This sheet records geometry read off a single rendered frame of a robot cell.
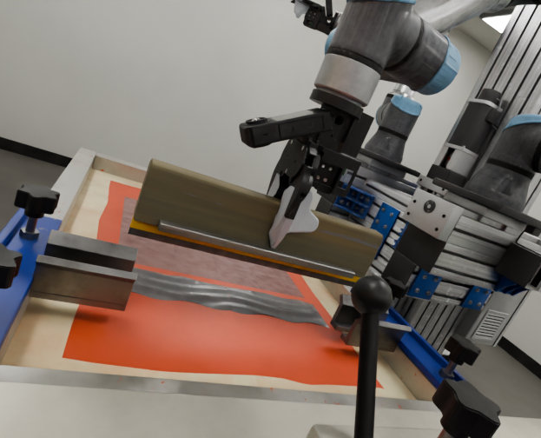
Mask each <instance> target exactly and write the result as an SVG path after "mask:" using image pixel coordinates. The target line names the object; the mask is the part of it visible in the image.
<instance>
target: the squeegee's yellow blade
mask: <svg viewBox="0 0 541 438"><path fill-rule="evenodd" d="M130 228H134V229H140V230H144V231H148V232H152V233H156V234H159V235H163V236H169V237H173V238H176V239H180V240H183V241H187V242H194V243H198V244H201V245H205V246H209V247H212V248H216V249H222V250H226V251H229V252H234V253H237V254H241V255H245V256H251V257H254V258H258V259H261V260H265V261H269V262H276V263H279V264H283V265H287V266H290V267H294V268H297V269H304V270H307V271H312V272H315V273H319V274H322V275H329V276H332V277H336V278H340V279H343V280H347V281H350V282H357V281H358V280H359V277H357V276H354V277H353V279H351V278H347V277H344V276H340V275H334V274H330V273H327V272H323V271H319V270H316V269H310V268H306V267H302V266H299V265H295V264H292V263H288V262H282V261H277V260H274V259H270V258H266V257H263V256H259V255H253V254H249V253H246V252H242V251H239V250H235V249H229V248H225V247H222V246H218V245H214V244H211V243H207V242H201V241H197V240H194V239H190V238H187V237H183V236H177V235H173V234H169V233H166V232H162V231H159V230H158V226H155V225H151V224H147V223H144V222H138V221H135V220H134V215H133V217H132V221H131V224H130Z"/></svg>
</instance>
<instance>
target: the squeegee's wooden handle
mask: <svg viewBox="0 0 541 438"><path fill-rule="evenodd" d="M280 202H281V199H278V198H275V197H272V196H268V195H265V194H262V193H259V192H256V191H253V190H251V189H246V188H243V187H241V186H238V185H235V184H232V183H229V182H224V181H222V180H219V179H216V178H213V177H211V176H205V175H203V174H200V173H197V172H194V171H192V170H189V169H184V168H182V167H178V166H175V165H173V164H170V163H165V162H163V161H160V160H157V159H154V158H152V159H151V160H150V162H149V165H148V169H147V172H146V175H145V177H144V180H143V184H142V188H141V191H140V194H139V196H138V200H137V203H136V206H135V210H134V220H135V221H138V222H144V223H147V224H151V225H155V226H158V224H159V221H160V219H161V220H164V221H168V222H174V223H177V224H180V225H184V226H188V227H191V228H195V229H200V230H204V231H207V232H211V233H215V234H217V235H221V236H227V237H231V238H234V239H237V240H241V241H244V242H251V243H254V244H257V245H261V246H264V247H268V248H271V247H270V240H269V234H268V232H269V230H270V229H271V228H272V226H273V223H274V218H275V216H276V214H277V213H278V211H279V208H280ZM310 210H311V212H312V213H313V214H314V215H315V216H316V217H317V218H318V220H319V224H318V227H317V229H316V230H315V231H314V232H311V233H287V234H286V235H285V236H284V238H283V239H282V241H281V242H280V244H279V245H278V246H277V247H276V248H275V249H277V250H280V251H284V252H287V253H291V254H295V255H297V256H304V257H307V258H311V259H314V260H317V261H321V262H327V263H331V264H334V265H337V266H341V267H344V268H348V269H351V270H352V271H353V272H354V273H355V275H354V276H357V277H361V278H362V277H364V276H365V275H366V272H367V271H368V269H369V267H370V265H371V263H372V261H373V259H374V257H375V256H376V254H377V252H378V250H379V247H380V245H381V243H382V242H383V235H381V234H380V232H378V231H377V230H375V229H369V228H367V227H364V226H361V225H359V224H356V223H353V222H349V221H346V220H342V219H339V218H337V217H334V216H330V215H327V214H324V213H321V212H319V211H316V210H312V209H310ZM271 249H272V248H271Z"/></svg>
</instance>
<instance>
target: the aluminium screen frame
mask: <svg viewBox="0 0 541 438"><path fill-rule="evenodd" d="M91 169H96V170H99V171H101V172H105V173H108V174H111V175H114V176H119V177H122V178H126V179H129V180H132V181H135V182H139V183H143V180H144V177H145V175H146V172H147V169H148V168H146V167H143V166H140V165H137V164H134V163H129V162H126V161H123V160H121V159H118V158H114V157H112V156H107V155H104V154H101V153H98V152H97V153H96V152H95V151H93V150H89V149H85V148H82V147H81V148H80V149H79V150H78V151H77V153H76V155H75V156H74V157H73V159H72V160H71V162H70V163H69V165H68V166H67V168H66V169H65V170H64V172H63V173H62V174H61V176H60V177H59V178H58V180H57V181H56V183H55V184H54V186H53V187H52V189H51V190H54V191H57V192H59V193H60V194H61V195H60V197H59V201H58V204H57V208H56V209H55V211H54V214H52V215H48V214H44V216H47V217H51V218H55V219H59V220H62V225H61V227H60V229H59V230H58V231H62V232H63V228H64V226H65V224H66V222H67V221H68V219H69V215H70V213H71V211H72V209H73V208H74V206H75V204H76V200H77V198H78V196H79V195H80V193H81V191H82V187H83V185H84V184H85V182H86V180H87V178H88V176H89V172H90V171H91ZM320 281H321V282H322V283H323V284H324V286H325V287H326V288H327V290H328V291H329V292H330V293H331V294H332V296H333V297H334V298H335V300H336V301H337V302H338V303H339V304H340V295H341V294H345V295H351V292H350V290H351V288H352V287H349V286H346V285H342V284H338V283H334V282H328V281H323V280H320ZM30 299H31V297H29V293H28V294H27V296H26V298H25V300H24V302H23V305H22V307H21V308H20V310H19V312H18V314H17V316H16V319H15V321H14V322H13V324H12V326H11V328H10V332H9V333H8V335H7V337H6V339H5V341H4V343H3V346H2V347H1V349H0V363H1V361H2V359H3V357H4V355H5V353H6V351H7V348H8V347H9V345H10V342H11V340H12V338H13V335H14V334H15V332H16V329H17V327H18V325H19V322H20V321H21V319H22V317H23V314H24V312H25V310H26V308H27V306H28V304H29V302H30ZM378 352H379V354H380V355H381V356H382V357H383V358H384V360H385V361H386V362H387V364H388V365H389V366H390V367H391V369H392V370H393V371H394V373H395V374H396V375H397V376H398V377H399V379H400V380H401V381H402V382H403V383H404V384H405V385H406V387H407V388H408V389H409V390H410V392H411V393H412V394H413V396H414V397H415V398H416V399H417V400H409V399H399V398H388V397H378V396H376V398H375V408H396V409H408V410H421V411H433V412H441V411H440V410H439V409H438V408H437V407H436V405H435V404H434V403H433V401H432V397H433V395H434V394H435V392H436V390H437V388H436V387H435V386H434V385H433V384H432V383H431V381H430V380H429V379H428V378H427V377H426V376H425V375H424V374H423V372H422V371H421V370H420V369H419V368H418V367H417V366H416V365H415V363H414V362H413V361H412V360H411V359H410V358H409V357H408V356H407V354H406V353H405V352H404V351H403V350H402V349H401V348H400V347H399V345H398V346H397V348H396V349H395V351H394V352H389V351H383V350H378ZM0 382H16V383H29V384H42V385H55V386H67V387H80V388H105V389H118V390H130V391H143V392H156V393H169V394H181V395H205V396H219V397H232V398H244V399H257V400H269V401H283V402H307V403H319V404H333V405H346V406H356V395H348V394H337V393H327V392H316V391H306V390H296V389H285V388H265V387H255V386H245V385H234V384H224V383H213V382H193V381H184V380H173V379H162V378H152V377H141V376H131V375H112V374H101V373H90V372H80V371H69V370H60V369H49V368H29V367H18V366H8V365H0Z"/></svg>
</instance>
